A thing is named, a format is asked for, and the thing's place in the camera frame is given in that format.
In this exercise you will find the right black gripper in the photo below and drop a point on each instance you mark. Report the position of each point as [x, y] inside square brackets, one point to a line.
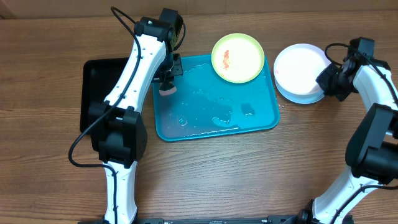
[339, 93]

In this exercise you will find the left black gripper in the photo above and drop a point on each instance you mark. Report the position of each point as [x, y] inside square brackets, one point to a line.
[178, 71]

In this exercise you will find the green and pink sponge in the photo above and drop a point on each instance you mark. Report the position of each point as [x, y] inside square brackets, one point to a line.
[167, 88]

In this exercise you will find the light blue plate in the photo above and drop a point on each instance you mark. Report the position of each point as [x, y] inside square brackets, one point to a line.
[300, 99]

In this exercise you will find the white plate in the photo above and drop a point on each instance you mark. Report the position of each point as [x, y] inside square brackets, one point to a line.
[297, 67]

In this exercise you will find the yellow green plate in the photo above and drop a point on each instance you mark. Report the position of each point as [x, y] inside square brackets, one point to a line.
[237, 58]

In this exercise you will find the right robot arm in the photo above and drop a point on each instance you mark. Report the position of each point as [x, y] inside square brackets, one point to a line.
[371, 162]

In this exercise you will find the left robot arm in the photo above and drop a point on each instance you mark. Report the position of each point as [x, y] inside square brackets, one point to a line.
[115, 125]

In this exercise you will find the teal serving tray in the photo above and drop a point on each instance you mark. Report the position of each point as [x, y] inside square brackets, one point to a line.
[206, 105]

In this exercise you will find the black rectangular tray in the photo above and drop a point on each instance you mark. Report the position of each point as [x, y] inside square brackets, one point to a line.
[99, 78]

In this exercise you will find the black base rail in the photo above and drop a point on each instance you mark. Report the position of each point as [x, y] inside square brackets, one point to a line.
[272, 219]

